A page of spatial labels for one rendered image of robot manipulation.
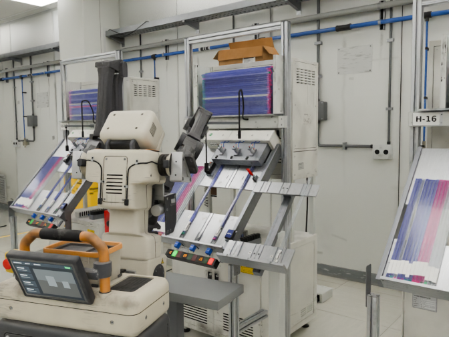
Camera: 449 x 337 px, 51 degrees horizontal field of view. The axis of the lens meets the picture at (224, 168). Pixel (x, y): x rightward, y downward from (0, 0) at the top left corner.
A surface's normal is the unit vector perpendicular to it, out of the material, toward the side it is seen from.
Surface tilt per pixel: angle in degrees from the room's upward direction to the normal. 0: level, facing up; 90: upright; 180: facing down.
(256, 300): 90
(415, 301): 90
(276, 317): 90
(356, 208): 90
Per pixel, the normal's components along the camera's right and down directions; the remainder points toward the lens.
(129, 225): -0.33, -0.05
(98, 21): 0.78, 0.04
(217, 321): -0.62, 0.07
